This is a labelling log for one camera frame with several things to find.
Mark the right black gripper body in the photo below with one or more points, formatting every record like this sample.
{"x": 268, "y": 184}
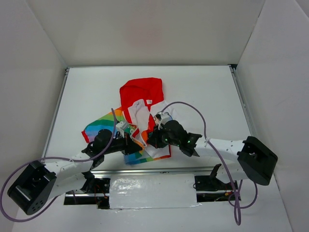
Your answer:
{"x": 156, "y": 137}

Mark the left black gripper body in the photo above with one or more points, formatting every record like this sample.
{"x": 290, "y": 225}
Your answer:
{"x": 128, "y": 144}

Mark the rainbow hooded kids jacket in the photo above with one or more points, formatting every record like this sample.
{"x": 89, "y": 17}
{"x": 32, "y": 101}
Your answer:
{"x": 141, "y": 99}

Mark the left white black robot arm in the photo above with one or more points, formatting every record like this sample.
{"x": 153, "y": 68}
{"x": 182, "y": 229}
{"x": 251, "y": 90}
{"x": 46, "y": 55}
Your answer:
{"x": 40, "y": 182}

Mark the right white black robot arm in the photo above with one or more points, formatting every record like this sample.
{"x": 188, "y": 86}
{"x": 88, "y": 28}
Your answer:
{"x": 226, "y": 150}

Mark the white foil-taped panel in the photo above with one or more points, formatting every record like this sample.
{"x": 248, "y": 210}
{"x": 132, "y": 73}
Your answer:
{"x": 152, "y": 191}

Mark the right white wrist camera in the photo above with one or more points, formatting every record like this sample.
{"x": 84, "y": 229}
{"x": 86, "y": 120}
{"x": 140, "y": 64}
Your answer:
{"x": 163, "y": 117}

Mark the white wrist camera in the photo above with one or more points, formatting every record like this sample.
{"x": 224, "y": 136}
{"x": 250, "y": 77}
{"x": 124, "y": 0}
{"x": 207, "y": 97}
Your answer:
{"x": 163, "y": 117}
{"x": 123, "y": 127}

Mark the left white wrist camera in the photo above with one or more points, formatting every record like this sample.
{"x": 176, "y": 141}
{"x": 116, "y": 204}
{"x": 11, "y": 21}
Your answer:
{"x": 123, "y": 127}

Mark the aluminium table frame rail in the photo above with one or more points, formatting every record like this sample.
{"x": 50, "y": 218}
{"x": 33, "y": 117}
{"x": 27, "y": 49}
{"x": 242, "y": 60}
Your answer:
{"x": 248, "y": 116}

